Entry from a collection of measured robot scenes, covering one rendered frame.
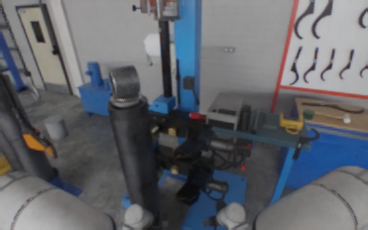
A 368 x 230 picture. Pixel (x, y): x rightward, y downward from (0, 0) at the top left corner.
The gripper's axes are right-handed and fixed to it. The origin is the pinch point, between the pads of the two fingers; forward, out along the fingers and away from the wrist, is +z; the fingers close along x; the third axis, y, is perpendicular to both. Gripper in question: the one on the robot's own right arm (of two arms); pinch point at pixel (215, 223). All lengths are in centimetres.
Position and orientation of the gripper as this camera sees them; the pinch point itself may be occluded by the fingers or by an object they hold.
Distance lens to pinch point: 129.8
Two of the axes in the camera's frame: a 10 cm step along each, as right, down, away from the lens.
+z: -1.6, 6.1, 7.7
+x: 9.8, 0.0, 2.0
